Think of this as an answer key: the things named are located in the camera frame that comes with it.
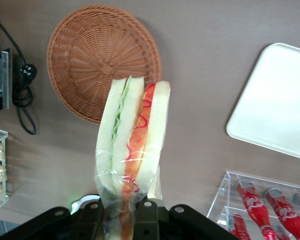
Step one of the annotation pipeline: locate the beige plastic tray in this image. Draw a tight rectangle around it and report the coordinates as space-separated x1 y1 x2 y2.
225 42 300 162

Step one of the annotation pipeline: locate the black power cable with plug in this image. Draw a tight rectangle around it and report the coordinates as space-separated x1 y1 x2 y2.
0 14 39 136

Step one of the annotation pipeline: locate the clear acrylic bottle rack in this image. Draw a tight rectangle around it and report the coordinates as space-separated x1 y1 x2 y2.
206 170 300 240

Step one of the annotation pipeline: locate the triangle sandwich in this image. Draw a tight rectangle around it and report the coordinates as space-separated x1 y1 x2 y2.
94 74 172 240

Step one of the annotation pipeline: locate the round brown wicker basket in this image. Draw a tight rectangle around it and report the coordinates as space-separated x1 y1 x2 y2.
46 4 163 126

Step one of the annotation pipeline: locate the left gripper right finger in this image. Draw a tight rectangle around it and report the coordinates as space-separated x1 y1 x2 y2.
133 199 159 240

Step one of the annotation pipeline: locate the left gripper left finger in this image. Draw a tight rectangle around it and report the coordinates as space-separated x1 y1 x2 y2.
75 199 106 240

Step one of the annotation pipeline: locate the wire rack with snack bags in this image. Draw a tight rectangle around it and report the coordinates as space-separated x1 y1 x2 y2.
0 125 10 219

